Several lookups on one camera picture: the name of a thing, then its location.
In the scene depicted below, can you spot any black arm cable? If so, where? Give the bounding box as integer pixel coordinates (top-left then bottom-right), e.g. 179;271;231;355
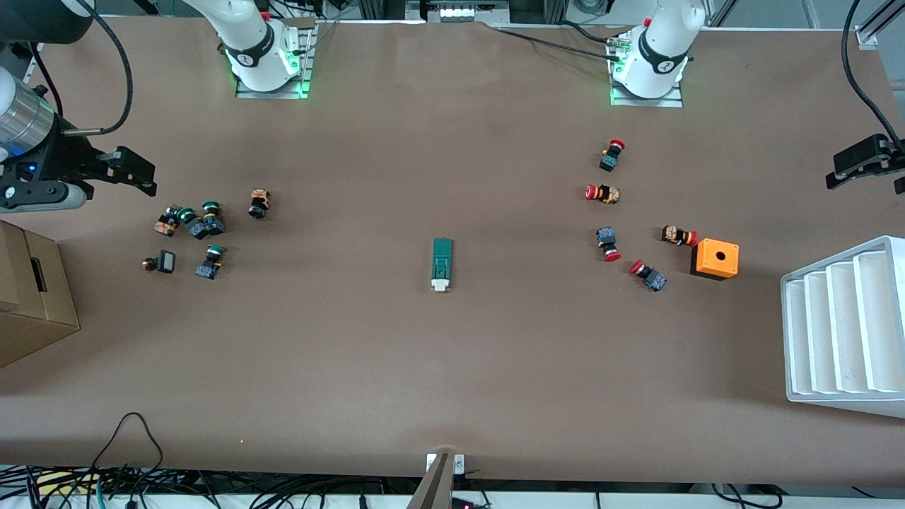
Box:
841;0;905;156
64;11;135;136

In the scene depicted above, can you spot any aluminium frame rail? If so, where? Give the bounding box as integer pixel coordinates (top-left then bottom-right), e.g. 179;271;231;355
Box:
20;42;45;86
856;0;905;50

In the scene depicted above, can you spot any black cable tangle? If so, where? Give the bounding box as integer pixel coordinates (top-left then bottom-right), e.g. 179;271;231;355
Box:
0;463;425;509

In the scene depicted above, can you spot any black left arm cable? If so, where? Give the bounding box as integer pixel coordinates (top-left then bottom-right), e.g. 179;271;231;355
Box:
841;0;905;156

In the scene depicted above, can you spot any black device with white lights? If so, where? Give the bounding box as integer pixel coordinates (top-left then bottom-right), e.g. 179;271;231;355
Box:
407;0;510;25

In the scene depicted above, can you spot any orange box with hole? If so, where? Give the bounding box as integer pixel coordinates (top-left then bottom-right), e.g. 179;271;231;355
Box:
690;238;740;281

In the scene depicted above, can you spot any green circuit board module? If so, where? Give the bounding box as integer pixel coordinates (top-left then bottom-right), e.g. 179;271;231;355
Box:
432;238;454;293

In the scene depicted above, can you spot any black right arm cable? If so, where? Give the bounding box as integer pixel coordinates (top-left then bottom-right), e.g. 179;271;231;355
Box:
64;11;135;136

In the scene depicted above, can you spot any white stepped tray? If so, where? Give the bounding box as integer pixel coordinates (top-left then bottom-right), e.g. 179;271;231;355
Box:
781;235;905;419

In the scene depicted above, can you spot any yellow label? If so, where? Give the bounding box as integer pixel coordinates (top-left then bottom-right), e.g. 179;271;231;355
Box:
35;472;96;496

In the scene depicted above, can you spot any black cable on table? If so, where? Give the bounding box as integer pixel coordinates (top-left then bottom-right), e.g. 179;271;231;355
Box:
495;21;623;56

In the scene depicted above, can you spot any green button blue contact block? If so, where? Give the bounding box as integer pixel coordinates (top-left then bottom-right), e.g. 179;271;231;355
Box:
189;201;226;241
196;245;227;280

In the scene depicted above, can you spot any black looped cable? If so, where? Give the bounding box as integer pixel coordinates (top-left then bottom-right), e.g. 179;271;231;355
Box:
88;412;165;481

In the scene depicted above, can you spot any green button orange contact block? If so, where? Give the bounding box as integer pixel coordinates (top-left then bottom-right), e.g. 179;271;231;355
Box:
154;204;197;238

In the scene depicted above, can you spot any aluminium left arm base plate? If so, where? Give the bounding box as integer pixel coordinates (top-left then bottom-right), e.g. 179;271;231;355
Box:
609;28;684;108

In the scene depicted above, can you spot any brown cardboard box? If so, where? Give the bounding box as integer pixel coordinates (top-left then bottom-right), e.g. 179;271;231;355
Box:
0;221;81;368

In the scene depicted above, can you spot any camera mount pole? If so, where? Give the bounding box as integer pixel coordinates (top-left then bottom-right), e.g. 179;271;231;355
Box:
407;452;457;509

